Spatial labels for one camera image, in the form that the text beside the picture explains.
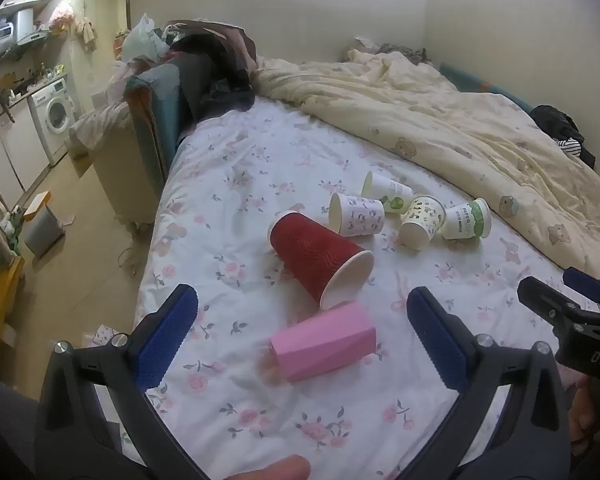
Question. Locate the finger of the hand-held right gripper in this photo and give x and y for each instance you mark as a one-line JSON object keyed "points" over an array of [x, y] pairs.
{"points": [[587, 281], [545, 297]]}

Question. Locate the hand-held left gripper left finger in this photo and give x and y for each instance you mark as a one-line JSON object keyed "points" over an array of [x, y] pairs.
{"points": [[164, 347]]}

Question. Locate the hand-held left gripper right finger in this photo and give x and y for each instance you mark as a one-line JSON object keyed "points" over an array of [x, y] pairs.
{"points": [[437, 340]]}

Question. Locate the pink faceted cup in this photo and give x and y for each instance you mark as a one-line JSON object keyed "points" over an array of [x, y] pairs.
{"points": [[325, 342]]}

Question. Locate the white green-banded paper cup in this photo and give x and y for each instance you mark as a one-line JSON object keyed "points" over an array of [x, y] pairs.
{"points": [[467, 220]]}

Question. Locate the white yellow-patterned paper cup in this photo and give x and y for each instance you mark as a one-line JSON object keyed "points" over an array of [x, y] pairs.
{"points": [[422, 220]]}

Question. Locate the white purple-patterned paper cup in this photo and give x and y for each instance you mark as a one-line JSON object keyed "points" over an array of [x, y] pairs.
{"points": [[361, 215]]}

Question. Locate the red ribbed paper cup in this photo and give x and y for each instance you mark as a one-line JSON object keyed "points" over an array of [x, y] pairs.
{"points": [[312, 255]]}

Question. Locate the white green-leaf paper cup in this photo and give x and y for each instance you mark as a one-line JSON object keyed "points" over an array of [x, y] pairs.
{"points": [[387, 191]]}

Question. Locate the person's right hand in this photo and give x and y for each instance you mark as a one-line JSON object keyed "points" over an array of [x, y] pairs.
{"points": [[582, 417]]}

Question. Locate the person's left hand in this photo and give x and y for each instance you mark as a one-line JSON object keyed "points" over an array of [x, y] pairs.
{"points": [[275, 470]]}

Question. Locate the striped garment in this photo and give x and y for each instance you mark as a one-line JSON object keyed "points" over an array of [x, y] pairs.
{"points": [[571, 147]]}

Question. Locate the black garment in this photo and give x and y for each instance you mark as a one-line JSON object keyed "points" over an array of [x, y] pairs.
{"points": [[555, 122]]}

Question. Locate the grey trash bin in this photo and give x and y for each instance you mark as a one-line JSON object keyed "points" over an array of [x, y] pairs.
{"points": [[42, 232]]}

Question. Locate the yellow wooden stool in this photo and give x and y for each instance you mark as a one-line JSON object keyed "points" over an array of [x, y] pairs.
{"points": [[0, 305]]}

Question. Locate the floral bed sheet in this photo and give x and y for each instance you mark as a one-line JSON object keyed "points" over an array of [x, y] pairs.
{"points": [[240, 195]]}

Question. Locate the white side cabinet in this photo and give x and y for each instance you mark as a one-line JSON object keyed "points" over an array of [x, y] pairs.
{"points": [[122, 175]]}

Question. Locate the cream bear-print quilt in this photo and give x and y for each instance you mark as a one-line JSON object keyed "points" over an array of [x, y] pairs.
{"points": [[455, 120]]}

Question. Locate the teal padded headboard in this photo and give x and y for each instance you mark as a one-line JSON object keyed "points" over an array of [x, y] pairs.
{"points": [[155, 110]]}

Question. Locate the white kitchen base cabinet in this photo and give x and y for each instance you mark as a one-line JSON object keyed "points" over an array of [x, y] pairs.
{"points": [[10, 155]]}

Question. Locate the white washing machine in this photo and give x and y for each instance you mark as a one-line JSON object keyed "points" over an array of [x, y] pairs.
{"points": [[55, 115]]}

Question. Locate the dark clothes pile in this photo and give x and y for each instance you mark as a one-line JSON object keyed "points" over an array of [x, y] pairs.
{"points": [[207, 75]]}

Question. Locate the grey crumpled cloth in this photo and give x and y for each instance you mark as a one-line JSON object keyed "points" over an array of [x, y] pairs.
{"points": [[397, 51]]}

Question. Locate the white plastic bag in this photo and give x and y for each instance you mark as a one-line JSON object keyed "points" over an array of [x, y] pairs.
{"points": [[142, 37]]}

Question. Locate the hanging beige cloth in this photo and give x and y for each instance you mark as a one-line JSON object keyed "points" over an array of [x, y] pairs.
{"points": [[86, 32]]}

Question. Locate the pink plastic bag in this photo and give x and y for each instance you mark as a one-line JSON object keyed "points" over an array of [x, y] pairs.
{"points": [[62, 15]]}

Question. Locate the teal bed frame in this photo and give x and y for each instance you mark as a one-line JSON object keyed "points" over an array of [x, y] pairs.
{"points": [[485, 87]]}

